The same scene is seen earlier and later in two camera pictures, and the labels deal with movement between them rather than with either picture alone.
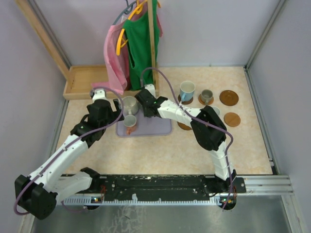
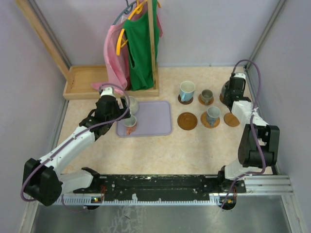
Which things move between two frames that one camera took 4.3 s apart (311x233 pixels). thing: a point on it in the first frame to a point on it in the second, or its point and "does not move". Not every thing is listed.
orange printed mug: [129, 122] does not move
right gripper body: [145, 112] to [227, 93]
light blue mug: [187, 91] does not move
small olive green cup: [207, 95] does not move
